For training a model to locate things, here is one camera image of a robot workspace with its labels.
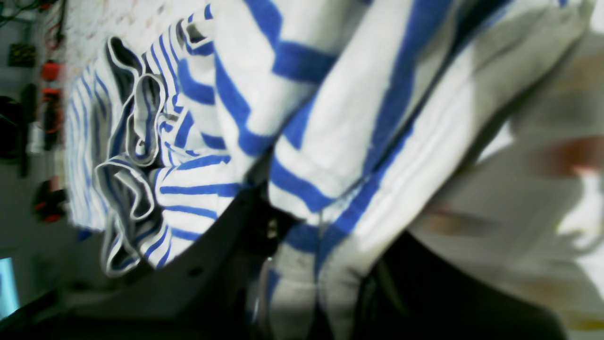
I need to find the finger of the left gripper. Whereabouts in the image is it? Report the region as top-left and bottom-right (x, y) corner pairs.
(1, 187), (293, 340)
(353, 232), (567, 340)

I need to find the blue white striped t-shirt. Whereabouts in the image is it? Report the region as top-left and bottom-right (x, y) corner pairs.
(63, 0), (595, 340)

